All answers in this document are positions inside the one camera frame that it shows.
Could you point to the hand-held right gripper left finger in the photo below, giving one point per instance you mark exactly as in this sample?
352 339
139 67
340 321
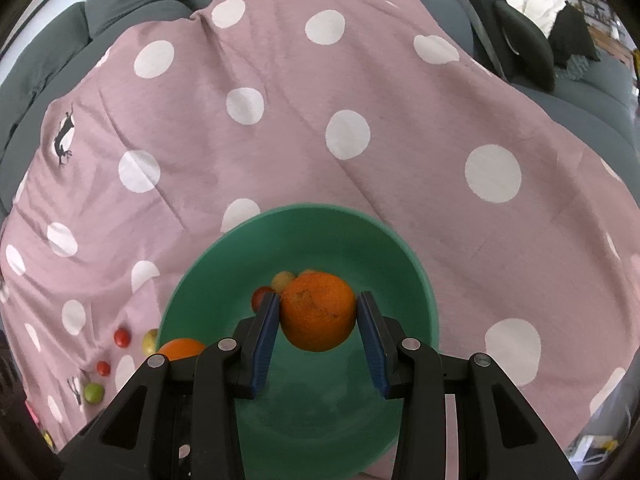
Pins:
265 347

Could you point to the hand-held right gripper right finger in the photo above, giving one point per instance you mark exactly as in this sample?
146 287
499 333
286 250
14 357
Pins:
372 345

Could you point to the large red tomato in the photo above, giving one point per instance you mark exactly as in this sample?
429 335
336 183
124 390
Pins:
260 297

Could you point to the orange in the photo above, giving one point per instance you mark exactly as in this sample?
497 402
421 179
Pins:
317 312
182 347

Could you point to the green plastic bowl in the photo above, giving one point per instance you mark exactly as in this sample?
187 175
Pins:
310 410

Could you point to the yellow-green lemon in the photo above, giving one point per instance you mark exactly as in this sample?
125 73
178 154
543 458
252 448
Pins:
149 342

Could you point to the small red cherry tomato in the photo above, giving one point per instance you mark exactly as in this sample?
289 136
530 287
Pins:
103 368

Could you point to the green lime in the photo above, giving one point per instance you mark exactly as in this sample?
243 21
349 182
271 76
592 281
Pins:
93 393

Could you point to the pink polka dot blanket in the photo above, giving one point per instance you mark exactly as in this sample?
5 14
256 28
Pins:
310 125

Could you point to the yellow toy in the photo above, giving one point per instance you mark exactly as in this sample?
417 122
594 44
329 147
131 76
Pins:
48 439

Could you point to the pink toy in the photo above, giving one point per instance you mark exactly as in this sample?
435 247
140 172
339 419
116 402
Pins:
32 412

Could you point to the black cushion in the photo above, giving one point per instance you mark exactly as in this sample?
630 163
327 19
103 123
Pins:
525 45
575 35

